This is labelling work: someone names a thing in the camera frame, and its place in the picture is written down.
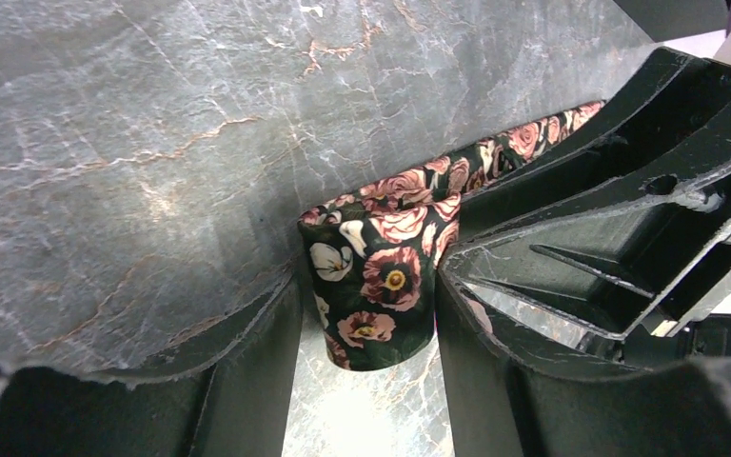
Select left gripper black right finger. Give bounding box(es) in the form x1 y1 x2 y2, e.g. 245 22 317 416
435 274 731 456

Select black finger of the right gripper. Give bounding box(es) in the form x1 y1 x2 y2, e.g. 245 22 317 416
460 48 731 240
443 101 731 340

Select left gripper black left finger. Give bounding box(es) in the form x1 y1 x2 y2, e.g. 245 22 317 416
0 279 302 456

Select black pink floral tie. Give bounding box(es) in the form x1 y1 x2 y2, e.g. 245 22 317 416
297 101 603 371

